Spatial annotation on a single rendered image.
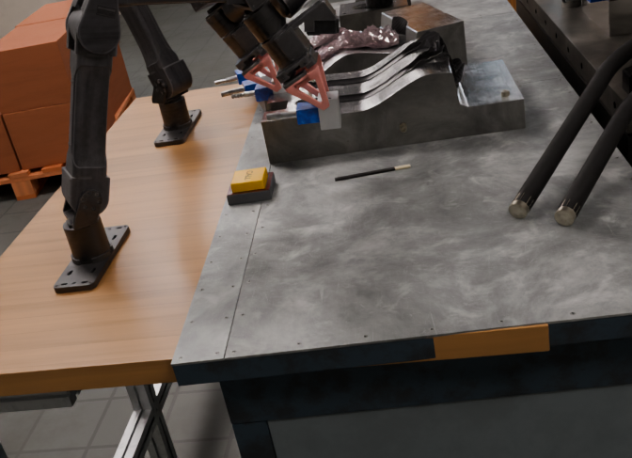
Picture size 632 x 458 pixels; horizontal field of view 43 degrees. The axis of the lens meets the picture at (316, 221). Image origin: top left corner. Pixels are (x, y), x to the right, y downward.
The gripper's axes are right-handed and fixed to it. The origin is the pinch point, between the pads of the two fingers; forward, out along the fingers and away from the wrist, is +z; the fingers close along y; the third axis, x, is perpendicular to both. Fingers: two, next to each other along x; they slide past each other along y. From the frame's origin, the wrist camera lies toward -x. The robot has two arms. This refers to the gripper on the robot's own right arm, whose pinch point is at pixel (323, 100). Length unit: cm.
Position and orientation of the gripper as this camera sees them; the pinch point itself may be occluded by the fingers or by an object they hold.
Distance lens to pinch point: 143.0
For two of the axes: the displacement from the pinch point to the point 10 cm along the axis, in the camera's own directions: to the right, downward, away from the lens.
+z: 6.0, 7.3, 3.4
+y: 0.4, -4.5, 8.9
